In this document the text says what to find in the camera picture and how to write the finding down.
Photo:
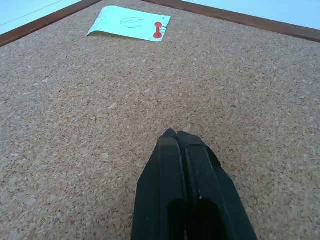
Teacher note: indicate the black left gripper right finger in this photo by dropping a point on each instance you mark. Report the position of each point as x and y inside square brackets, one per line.
[210, 190]

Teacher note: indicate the cork board with wooden frame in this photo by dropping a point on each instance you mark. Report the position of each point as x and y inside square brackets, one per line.
[100, 105]

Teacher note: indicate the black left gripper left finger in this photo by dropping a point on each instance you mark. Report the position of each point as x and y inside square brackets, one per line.
[160, 185]

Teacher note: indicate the red pushpin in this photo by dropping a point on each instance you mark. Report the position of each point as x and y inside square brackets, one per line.
[157, 30]

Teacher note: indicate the green paper note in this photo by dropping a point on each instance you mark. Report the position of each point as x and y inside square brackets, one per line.
[125, 22]

